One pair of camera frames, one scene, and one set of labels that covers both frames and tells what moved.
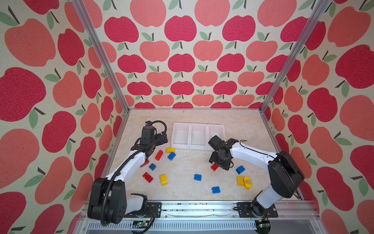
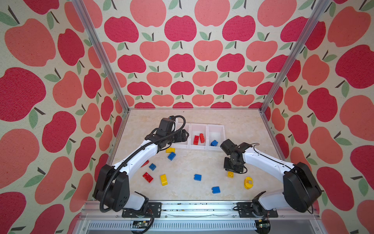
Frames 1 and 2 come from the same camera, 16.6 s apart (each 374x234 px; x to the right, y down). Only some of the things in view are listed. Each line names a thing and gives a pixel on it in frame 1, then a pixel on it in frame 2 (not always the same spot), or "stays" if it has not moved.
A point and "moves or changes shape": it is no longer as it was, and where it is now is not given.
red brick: x=215 y=166 → x=196 y=140
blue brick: x=240 y=169 moves or changes shape
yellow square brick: x=240 y=181 → x=230 y=174
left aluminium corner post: x=98 y=43 stays
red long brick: x=159 y=155 → x=201 y=138
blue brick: x=215 y=190 stays
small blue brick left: x=152 y=166 stays
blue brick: x=197 y=177 stays
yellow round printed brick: x=248 y=182 stays
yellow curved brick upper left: x=170 y=149 stays
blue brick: x=172 y=156 stays
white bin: x=212 y=130 stays
